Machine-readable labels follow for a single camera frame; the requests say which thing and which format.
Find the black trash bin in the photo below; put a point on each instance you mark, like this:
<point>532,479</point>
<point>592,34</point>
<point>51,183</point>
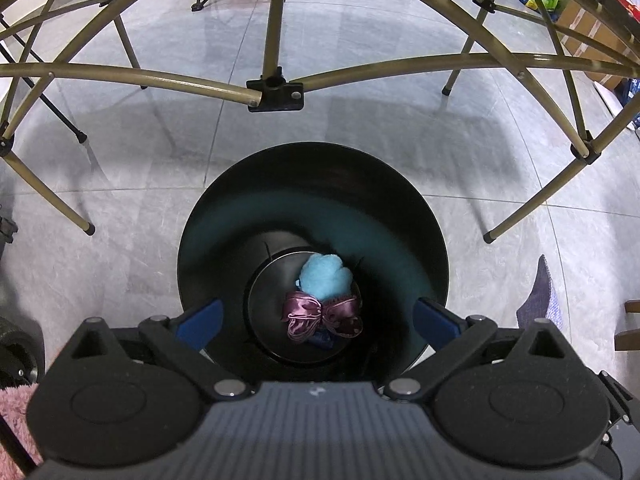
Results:
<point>252,230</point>

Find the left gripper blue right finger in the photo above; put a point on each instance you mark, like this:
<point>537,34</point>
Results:
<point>435,324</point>

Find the pink fuzzy sleeve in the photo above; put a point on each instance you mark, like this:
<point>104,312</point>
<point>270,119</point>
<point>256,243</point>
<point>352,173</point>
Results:
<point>13,408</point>

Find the folding camping table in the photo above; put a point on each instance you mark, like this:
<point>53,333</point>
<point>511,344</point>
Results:
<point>475,156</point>

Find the pink satin bow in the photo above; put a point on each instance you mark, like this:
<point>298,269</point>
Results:
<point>304,314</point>

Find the purple knitted cloth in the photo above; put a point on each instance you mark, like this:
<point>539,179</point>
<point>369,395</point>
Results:
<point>542,301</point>

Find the cardboard boxes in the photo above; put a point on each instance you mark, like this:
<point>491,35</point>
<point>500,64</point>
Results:
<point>576,18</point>

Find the light blue plush toy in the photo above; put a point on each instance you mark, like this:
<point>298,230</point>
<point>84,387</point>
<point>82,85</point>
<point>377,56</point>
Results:
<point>325,277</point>

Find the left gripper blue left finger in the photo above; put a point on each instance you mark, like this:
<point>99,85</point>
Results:
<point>197,327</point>

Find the blue tissue box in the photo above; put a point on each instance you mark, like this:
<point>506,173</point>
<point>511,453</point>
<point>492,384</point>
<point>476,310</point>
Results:
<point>321,338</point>

